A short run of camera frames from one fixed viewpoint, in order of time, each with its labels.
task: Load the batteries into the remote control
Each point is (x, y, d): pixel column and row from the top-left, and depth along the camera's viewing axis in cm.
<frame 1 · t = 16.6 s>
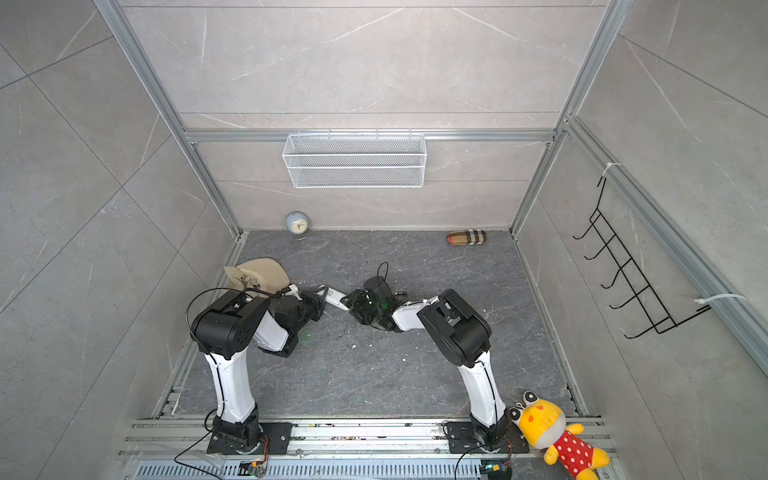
left hand: (329, 281, 97), fingers closed
right hand: (341, 303, 95), fingers open
small round grey clock: (297, 222, 117), point 7 cm above the table
plaid striped slipper: (466, 237, 117), point 4 cm above the table
beige cap: (267, 274, 108), on the table

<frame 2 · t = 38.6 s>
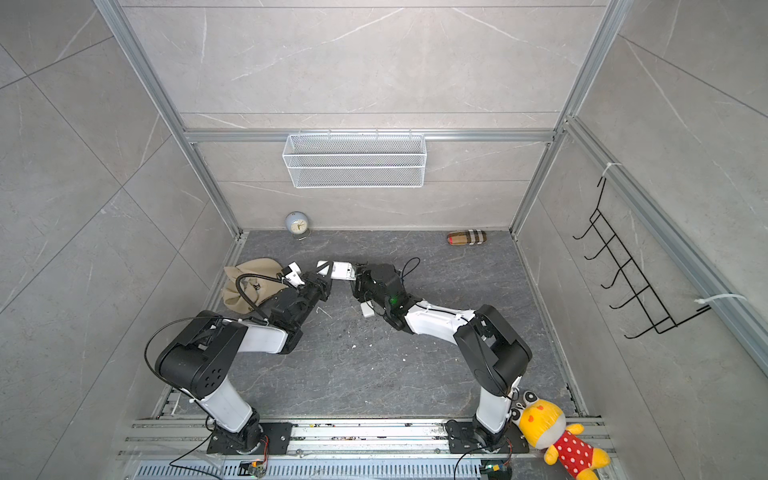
left hand: (334, 257, 84), fingers closed
right hand: (345, 264, 84), fingers open
white remote control: (340, 270, 86), point 20 cm above the table
small metal allen key: (323, 311, 99), on the table
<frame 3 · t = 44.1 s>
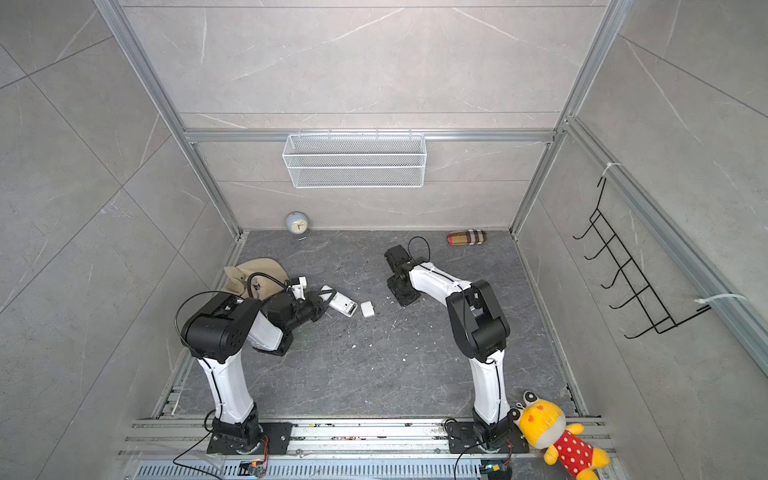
left hand: (336, 287, 93), fingers closed
right hand: (393, 289, 99), fingers open
white remote control: (340, 302, 95), point 6 cm above the table
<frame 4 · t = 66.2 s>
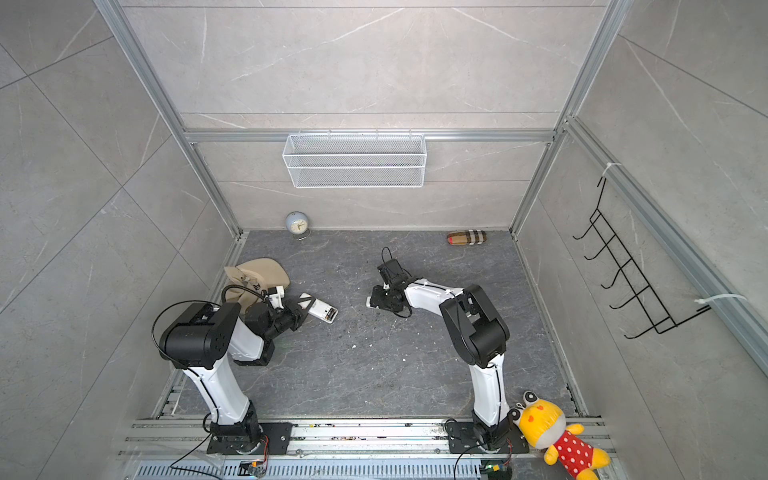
left hand: (314, 294, 93), fingers closed
right hand: (374, 299, 99), fingers open
white remote control: (319, 309, 94), point 5 cm above the table
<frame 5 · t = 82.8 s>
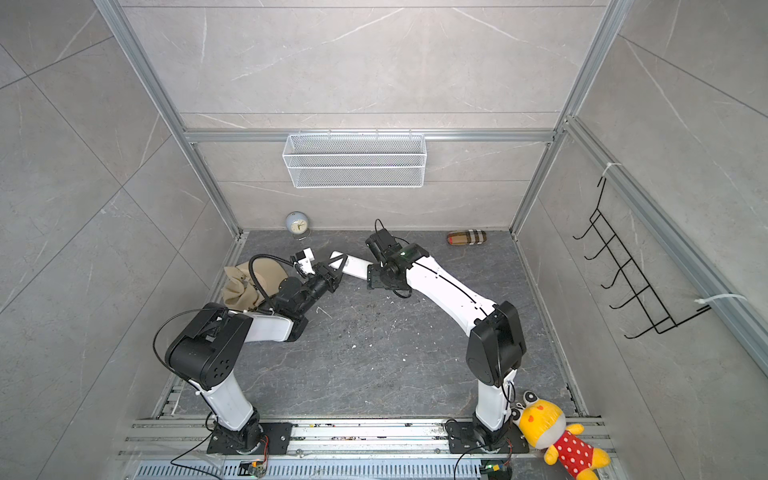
left hand: (349, 252, 82), fingers closed
right hand: (380, 279, 86), fingers open
white remote control: (353, 265, 85), point 22 cm above the table
